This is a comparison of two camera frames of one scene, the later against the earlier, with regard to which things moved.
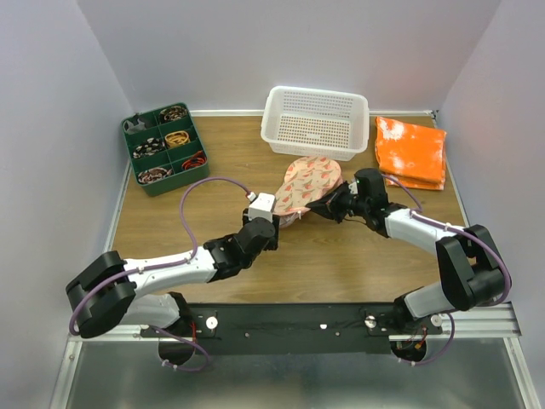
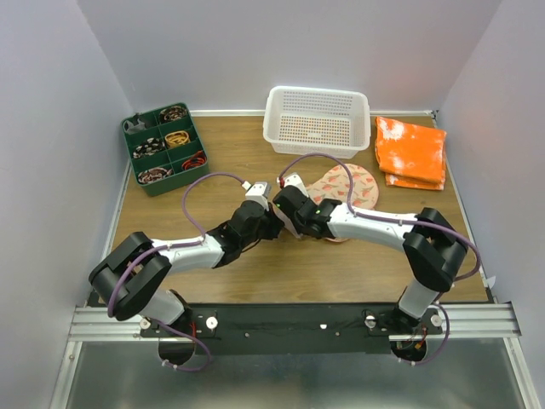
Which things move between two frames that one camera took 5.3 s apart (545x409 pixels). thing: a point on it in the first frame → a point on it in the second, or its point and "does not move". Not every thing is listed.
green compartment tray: x=165 y=149 does not move
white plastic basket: x=315 y=123 does not move
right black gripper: x=329 y=204 → x=306 y=196
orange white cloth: x=413 y=156 does not move
